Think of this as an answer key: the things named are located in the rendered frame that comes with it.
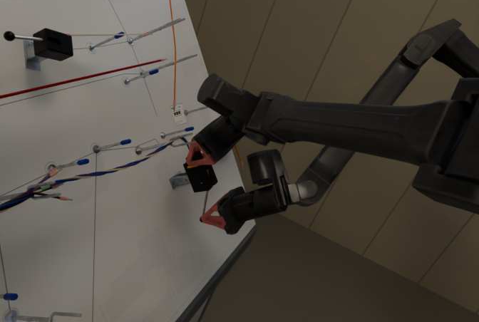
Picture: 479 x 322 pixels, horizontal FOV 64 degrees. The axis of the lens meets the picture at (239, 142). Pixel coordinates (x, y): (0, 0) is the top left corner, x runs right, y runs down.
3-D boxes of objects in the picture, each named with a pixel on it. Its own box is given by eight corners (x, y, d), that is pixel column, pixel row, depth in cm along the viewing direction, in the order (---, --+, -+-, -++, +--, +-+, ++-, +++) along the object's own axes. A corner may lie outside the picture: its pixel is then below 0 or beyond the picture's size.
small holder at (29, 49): (-16, 30, 55) (12, 13, 52) (43, 45, 63) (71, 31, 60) (-14, 60, 55) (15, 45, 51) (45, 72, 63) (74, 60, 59)
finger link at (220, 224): (189, 211, 84) (223, 201, 79) (205, 196, 90) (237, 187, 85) (204, 238, 85) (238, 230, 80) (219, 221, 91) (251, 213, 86)
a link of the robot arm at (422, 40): (442, 43, 78) (420, 66, 89) (418, 28, 79) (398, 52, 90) (313, 210, 72) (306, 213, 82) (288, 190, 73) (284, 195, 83)
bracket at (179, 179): (172, 189, 85) (190, 187, 82) (168, 179, 84) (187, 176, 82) (183, 179, 88) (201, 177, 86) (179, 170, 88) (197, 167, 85)
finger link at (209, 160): (171, 156, 79) (198, 132, 73) (189, 142, 85) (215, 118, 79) (193, 181, 79) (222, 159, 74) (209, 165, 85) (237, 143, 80)
